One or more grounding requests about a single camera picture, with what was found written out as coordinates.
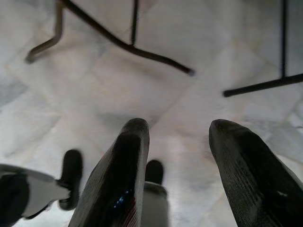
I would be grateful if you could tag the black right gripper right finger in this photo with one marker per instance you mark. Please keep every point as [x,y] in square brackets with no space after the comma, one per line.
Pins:
[255,179]

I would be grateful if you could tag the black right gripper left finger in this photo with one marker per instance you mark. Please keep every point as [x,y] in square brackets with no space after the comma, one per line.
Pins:
[118,179]

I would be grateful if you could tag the robot right leg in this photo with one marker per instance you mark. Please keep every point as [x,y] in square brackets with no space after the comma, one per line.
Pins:
[154,198]

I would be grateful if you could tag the brown metal chair frame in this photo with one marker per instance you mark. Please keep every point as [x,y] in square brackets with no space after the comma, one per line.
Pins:
[123,45]

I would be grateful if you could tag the black metal table frame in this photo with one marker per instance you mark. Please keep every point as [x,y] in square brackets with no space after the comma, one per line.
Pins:
[282,47]

